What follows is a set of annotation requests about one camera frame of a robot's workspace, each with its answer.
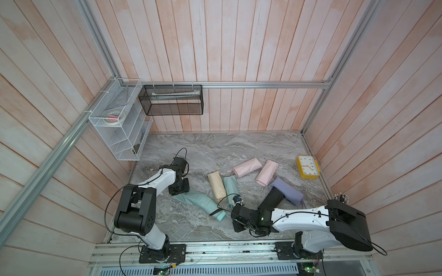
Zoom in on mint green umbrella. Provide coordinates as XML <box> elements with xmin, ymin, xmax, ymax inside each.
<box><xmin>223</xmin><ymin>175</ymin><xmax>239</xmax><ymax>208</ymax></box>
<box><xmin>172</xmin><ymin>190</ymin><xmax>226</xmax><ymax>221</ymax></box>

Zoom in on beige umbrella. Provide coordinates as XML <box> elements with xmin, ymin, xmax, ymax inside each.
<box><xmin>207</xmin><ymin>171</ymin><xmax>227</xmax><ymax>202</ymax></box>

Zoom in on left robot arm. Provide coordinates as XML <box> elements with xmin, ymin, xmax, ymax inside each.
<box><xmin>114</xmin><ymin>157</ymin><xmax>189</xmax><ymax>251</ymax></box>

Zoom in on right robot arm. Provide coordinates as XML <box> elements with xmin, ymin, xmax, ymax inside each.
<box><xmin>231</xmin><ymin>195</ymin><xmax>374</xmax><ymax>255</ymax></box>

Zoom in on black umbrella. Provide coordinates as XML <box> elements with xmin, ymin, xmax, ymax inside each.
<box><xmin>258</xmin><ymin>187</ymin><xmax>285</xmax><ymax>210</ymax></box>

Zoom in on lavender umbrella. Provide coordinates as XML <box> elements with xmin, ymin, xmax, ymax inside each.
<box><xmin>270</xmin><ymin>177</ymin><xmax>304</xmax><ymax>205</ymax></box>

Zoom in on pink umbrella right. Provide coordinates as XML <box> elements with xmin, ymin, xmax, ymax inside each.
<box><xmin>256</xmin><ymin>160</ymin><xmax>279</xmax><ymax>187</ymax></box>

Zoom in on pink umbrella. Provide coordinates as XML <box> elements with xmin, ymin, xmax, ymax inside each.
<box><xmin>226</xmin><ymin>158</ymin><xmax>262</xmax><ymax>178</ymax></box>
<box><xmin>256</xmin><ymin>160</ymin><xmax>279</xmax><ymax>187</ymax></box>

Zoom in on pink umbrella left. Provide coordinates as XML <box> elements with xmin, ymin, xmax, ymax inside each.
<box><xmin>226</xmin><ymin>158</ymin><xmax>262</xmax><ymax>178</ymax></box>

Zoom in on yellow alarm clock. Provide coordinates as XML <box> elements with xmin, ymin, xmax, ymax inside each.
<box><xmin>296</xmin><ymin>155</ymin><xmax>321</xmax><ymax>179</ymax></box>

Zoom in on red pen holder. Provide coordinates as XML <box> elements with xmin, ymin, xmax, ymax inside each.
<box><xmin>334</xmin><ymin>193</ymin><xmax>349</xmax><ymax>204</ymax></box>

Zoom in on black mesh basket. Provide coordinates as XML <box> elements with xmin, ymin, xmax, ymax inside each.
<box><xmin>138</xmin><ymin>84</ymin><xmax>204</xmax><ymax>116</ymax></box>

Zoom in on tape roll on shelf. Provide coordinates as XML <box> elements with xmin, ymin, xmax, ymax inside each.
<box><xmin>103</xmin><ymin>110</ymin><xmax>126</xmax><ymax>126</ymax></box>

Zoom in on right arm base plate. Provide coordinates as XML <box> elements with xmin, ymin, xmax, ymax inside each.
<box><xmin>274</xmin><ymin>240</ymin><xmax>323</xmax><ymax>261</ymax></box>

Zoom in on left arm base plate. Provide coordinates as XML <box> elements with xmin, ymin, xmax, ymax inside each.
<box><xmin>139</xmin><ymin>244</ymin><xmax>186</xmax><ymax>265</ymax></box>

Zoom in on white wire shelf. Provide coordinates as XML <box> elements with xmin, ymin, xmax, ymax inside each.
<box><xmin>89</xmin><ymin>78</ymin><xmax>153</xmax><ymax>161</ymax></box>

